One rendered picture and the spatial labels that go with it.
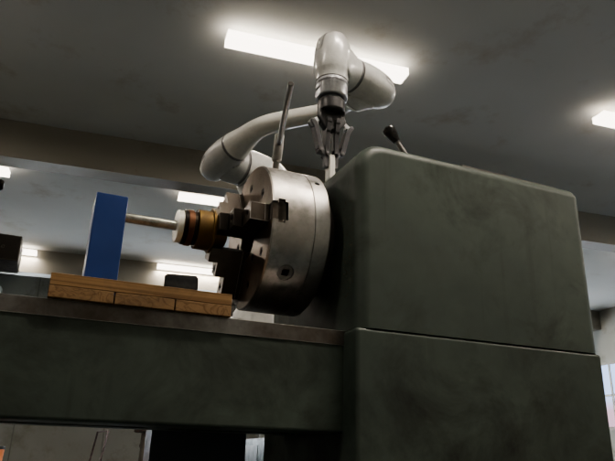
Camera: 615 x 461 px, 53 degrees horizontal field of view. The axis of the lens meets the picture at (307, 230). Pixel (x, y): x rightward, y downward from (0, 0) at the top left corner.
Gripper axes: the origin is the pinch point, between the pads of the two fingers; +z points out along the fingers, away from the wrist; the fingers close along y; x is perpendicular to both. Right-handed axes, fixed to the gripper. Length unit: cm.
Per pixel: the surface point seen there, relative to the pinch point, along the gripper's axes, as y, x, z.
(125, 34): 44, -214, -175
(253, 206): 28.4, 25.5, 25.1
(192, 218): 38.0, 15.7, 25.9
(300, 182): 18.2, 24.7, 17.6
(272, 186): 24.8, 26.1, 20.3
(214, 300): 36, 30, 46
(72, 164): 62, -361, -145
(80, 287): 58, 30, 46
